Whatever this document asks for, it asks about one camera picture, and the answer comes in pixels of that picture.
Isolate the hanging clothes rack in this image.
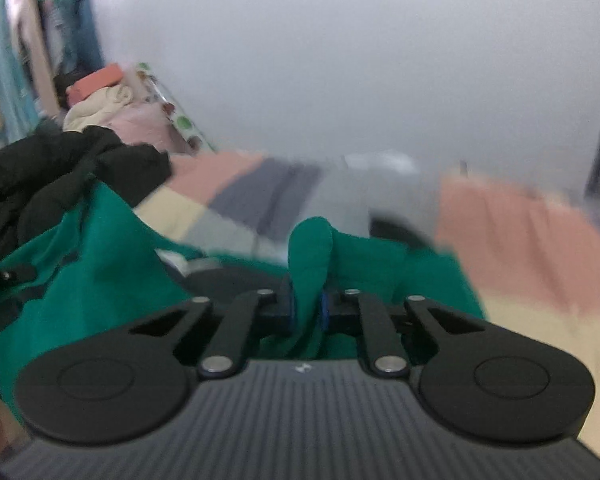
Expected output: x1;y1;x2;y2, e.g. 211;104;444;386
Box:
0;0;104;148

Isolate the black puffer jacket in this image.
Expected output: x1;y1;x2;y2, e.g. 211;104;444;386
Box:
0;126;172;289

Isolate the patchwork bed quilt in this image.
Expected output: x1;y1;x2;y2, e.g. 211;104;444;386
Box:
135;152;600;456

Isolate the orange box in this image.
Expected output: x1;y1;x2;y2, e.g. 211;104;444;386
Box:
66;63;123;106

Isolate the cream folded blanket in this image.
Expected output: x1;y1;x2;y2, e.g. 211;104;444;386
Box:
62;84;133;131

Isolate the green hoodie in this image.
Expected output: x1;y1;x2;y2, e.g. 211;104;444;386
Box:
0;183;483;404

